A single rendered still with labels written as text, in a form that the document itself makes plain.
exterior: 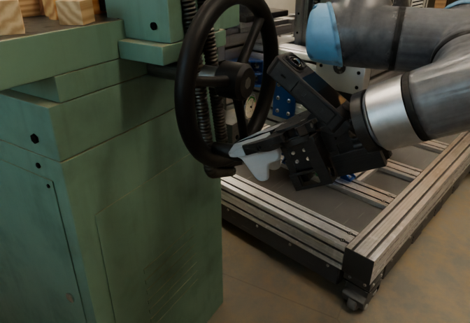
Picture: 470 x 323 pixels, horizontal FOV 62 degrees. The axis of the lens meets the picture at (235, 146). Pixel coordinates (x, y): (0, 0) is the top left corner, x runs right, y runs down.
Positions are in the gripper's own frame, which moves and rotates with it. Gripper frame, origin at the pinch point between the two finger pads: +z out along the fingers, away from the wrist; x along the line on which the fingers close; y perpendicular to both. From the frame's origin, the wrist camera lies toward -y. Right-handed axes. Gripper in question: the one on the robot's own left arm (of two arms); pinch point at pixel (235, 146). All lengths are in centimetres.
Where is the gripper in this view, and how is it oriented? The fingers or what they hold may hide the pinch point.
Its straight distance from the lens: 56.0
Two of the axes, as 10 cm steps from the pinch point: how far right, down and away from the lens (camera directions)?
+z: -7.4, 2.5, 6.2
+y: 4.3, 8.9, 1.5
